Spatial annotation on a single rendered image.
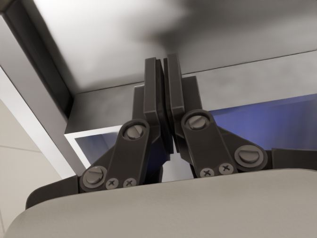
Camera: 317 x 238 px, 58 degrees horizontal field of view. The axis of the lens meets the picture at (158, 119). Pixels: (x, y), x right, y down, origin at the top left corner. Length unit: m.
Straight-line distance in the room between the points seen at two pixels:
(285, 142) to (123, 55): 0.14
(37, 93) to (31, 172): 1.75
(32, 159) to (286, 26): 1.71
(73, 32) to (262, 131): 0.14
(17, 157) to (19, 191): 0.38
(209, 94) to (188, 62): 0.03
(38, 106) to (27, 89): 0.01
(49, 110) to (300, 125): 0.17
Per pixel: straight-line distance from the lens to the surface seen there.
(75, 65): 0.18
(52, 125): 0.19
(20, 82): 0.17
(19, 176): 1.99
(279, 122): 0.22
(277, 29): 0.17
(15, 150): 1.78
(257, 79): 0.17
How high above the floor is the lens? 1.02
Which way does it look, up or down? 46 degrees down
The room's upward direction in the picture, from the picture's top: 178 degrees clockwise
